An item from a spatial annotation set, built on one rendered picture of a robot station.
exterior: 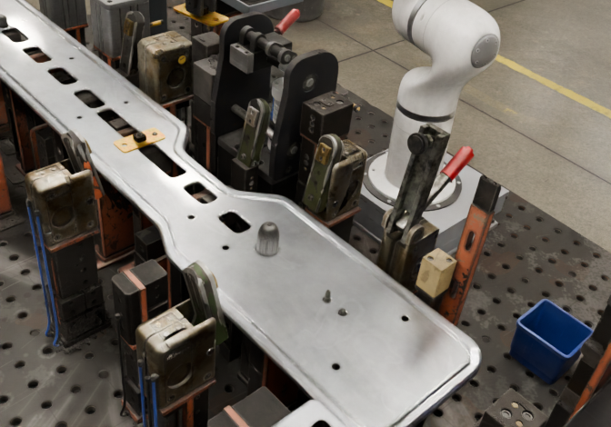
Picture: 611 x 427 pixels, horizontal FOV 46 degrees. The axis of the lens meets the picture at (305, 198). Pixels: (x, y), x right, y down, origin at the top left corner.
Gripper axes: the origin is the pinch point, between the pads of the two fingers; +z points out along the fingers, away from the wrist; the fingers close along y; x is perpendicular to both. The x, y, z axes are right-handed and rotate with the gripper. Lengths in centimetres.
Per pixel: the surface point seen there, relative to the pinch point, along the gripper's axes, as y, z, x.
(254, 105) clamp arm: -6.7, 18.4, 5.2
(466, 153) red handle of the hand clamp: -13.3, 14.1, 40.2
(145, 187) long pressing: 12.7, 27.6, 0.3
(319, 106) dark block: -11.2, 16.1, 15.2
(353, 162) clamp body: -9.7, 21.8, 23.8
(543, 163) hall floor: -204, 127, 0
